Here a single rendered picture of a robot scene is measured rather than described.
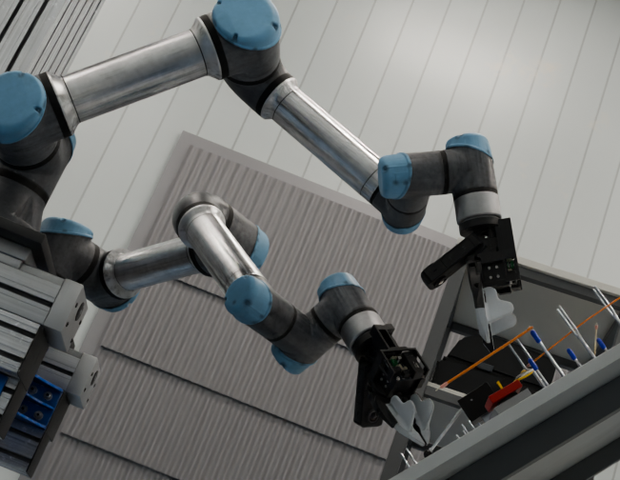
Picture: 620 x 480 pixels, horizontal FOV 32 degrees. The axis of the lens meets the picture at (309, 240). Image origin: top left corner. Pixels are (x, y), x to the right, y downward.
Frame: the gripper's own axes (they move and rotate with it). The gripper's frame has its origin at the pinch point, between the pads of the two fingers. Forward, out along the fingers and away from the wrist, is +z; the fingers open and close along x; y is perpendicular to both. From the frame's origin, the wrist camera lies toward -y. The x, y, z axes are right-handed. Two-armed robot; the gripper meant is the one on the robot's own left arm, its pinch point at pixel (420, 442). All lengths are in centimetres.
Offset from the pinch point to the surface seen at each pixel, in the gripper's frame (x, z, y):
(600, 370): 6.6, 16.1, 31.8
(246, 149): 158, -341, -178
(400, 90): 243, -347, -139
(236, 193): 146, -317, -190
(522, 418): -3.5, 16.8, 24.3
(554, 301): 106, -74, -42
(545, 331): 118, -81, -61
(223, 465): 119, -202, -264
